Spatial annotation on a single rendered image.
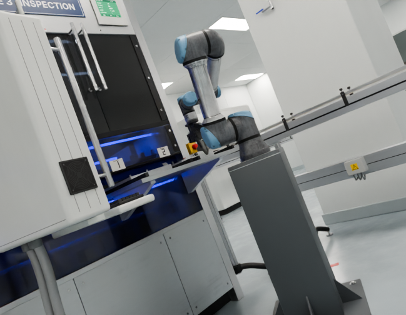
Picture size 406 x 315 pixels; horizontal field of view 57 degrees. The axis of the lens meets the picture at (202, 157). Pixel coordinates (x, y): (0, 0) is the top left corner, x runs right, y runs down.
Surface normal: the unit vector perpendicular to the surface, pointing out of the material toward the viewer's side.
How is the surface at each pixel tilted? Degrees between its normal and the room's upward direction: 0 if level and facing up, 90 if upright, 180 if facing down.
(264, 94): 90
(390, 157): 90
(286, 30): 90
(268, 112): 90
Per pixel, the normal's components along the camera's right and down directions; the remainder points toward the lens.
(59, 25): 0.66, -0.29
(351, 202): -0.66, 0.22
